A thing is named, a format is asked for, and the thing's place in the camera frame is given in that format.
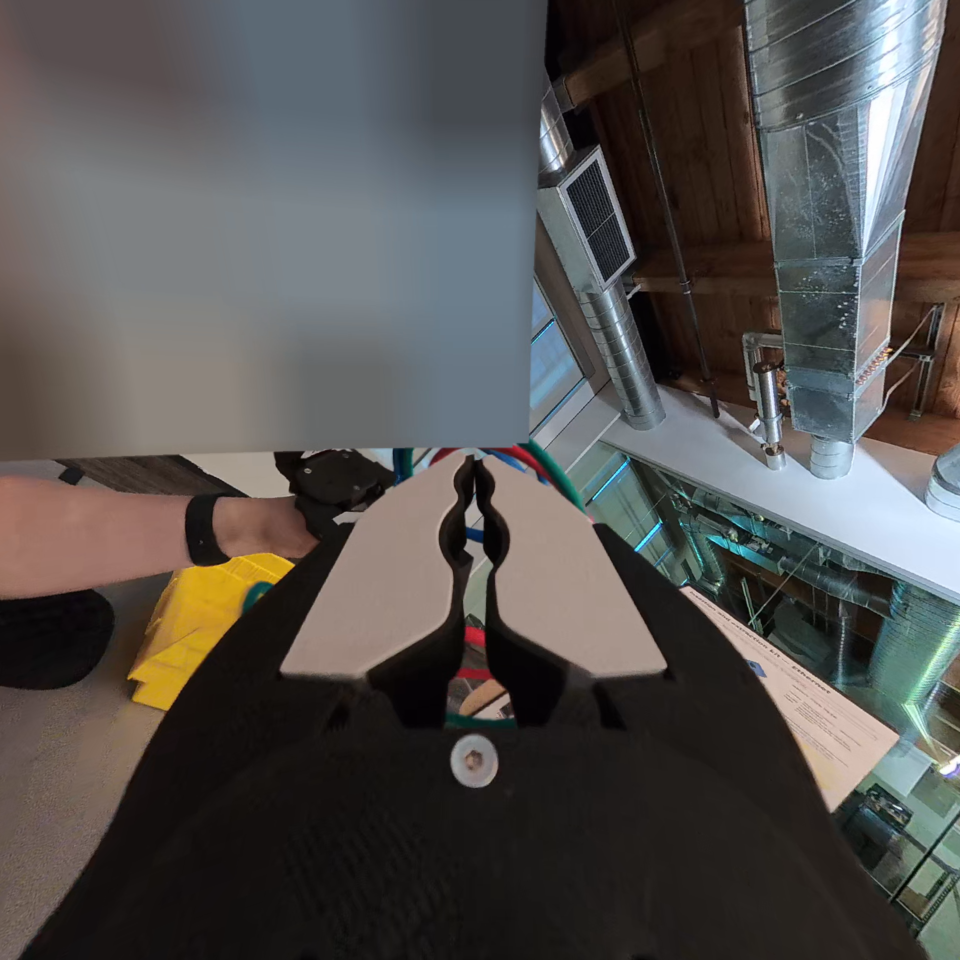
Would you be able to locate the person's left hand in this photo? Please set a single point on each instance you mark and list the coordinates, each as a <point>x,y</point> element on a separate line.
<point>262,529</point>

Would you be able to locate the person's dark trousers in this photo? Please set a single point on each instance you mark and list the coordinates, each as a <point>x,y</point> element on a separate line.
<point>45,637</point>

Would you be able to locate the metal pipe with brass end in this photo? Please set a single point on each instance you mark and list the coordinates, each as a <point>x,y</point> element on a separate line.
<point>766,397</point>

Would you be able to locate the yellow plastic bin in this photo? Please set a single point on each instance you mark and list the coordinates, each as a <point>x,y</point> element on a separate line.
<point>187,637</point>

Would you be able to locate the black wristband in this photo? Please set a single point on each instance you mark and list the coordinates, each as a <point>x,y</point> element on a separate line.
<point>201,529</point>

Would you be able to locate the glass window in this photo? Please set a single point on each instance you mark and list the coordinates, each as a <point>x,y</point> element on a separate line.
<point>551,360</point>

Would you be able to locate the silver elbow duct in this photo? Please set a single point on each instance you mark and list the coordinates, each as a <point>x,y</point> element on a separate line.
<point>945,487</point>

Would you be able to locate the thin black ceiling pipe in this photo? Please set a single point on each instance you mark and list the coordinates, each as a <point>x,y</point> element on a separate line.
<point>667,210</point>

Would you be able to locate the spiral metal air duct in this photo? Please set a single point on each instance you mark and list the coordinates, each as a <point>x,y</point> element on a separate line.
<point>622,345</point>

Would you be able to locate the printed instruction sheet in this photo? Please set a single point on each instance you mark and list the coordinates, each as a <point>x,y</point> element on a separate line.
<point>810,697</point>

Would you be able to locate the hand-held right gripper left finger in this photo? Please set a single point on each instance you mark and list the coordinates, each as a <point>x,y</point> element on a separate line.
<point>382,592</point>

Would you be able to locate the rectangular metal air duct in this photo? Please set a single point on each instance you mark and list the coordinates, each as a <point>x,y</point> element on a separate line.
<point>832,225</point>

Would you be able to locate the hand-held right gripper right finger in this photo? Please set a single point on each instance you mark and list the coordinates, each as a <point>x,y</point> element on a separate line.
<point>570,592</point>

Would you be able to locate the person's left forearm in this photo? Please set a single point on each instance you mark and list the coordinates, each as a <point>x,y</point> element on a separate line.
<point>90,536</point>

